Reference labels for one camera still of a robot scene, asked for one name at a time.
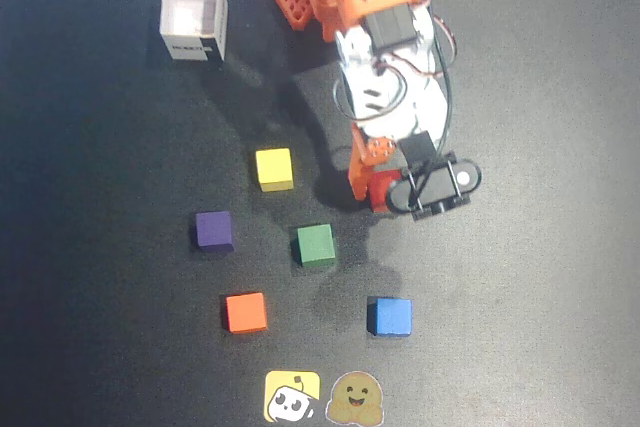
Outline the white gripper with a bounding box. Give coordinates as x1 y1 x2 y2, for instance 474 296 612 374
348 91 452 201

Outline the green cube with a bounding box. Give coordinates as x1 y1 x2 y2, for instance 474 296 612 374
292 223 337 269

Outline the red cube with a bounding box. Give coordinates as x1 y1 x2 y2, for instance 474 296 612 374
368 169 406 214

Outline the yellow cube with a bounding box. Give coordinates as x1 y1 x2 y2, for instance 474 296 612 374
255 147 295 193

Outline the blue cube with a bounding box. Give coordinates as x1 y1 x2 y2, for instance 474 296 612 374
368 297 414 337

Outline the purple cube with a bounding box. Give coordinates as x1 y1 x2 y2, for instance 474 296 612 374
194 210 235 254

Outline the orange cube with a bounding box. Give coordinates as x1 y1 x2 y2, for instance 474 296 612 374
223 291 268 334

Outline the black table mat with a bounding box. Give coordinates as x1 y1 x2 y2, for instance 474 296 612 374
0 0 640 427

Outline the hugging face emoji sticker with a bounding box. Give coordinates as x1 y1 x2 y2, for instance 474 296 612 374
325 370 385 426

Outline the white open cardboard box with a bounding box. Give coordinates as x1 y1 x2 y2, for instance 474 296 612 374
158 0 229 64

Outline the yellow robot face sticker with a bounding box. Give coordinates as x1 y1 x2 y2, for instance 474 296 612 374
263 370 322 423

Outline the black oval wrist camera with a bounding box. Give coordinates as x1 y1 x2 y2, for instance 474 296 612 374
387 151 482 221

